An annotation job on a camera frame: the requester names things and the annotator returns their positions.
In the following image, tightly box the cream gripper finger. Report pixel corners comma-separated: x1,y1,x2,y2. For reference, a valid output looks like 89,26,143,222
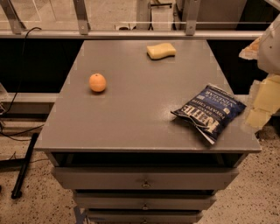
245,74,280,130
239,38,261,60

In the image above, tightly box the orange fruit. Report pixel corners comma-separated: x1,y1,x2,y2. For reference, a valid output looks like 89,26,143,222
89,73,107,93

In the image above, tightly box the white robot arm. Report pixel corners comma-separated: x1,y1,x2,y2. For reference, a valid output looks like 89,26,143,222
239,15,280,131

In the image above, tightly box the blue Kettle chips bag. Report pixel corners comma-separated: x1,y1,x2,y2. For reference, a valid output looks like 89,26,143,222
171,85,246,144

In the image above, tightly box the yellow sponge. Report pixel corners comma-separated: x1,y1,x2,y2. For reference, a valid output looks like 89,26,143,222
147,43,176,60

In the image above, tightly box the middle grey drawer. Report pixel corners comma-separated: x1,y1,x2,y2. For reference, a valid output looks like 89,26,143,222
73,192,216,210

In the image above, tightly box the grey drawer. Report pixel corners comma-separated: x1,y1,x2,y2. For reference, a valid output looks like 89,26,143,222
52,167,239,190
87,210,202,224
73,192,216,210

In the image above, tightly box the grey drawer cabinet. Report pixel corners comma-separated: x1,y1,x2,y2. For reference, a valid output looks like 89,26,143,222
34,39,263,224

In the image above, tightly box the top grey drawer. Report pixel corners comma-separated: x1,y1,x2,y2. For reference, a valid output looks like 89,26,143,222
52,167,239,190

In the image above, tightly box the bottom grey drawer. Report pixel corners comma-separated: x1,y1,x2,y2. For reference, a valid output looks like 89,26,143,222
87,210,202,224

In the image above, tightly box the black floor bar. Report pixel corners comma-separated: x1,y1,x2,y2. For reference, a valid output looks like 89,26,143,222
11,133,39,200

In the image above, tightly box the black cable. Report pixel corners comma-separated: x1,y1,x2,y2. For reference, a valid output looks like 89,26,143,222
0,26,45,142

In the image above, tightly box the metal railing frame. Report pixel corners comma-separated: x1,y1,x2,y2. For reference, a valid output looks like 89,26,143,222
0,0,280,41

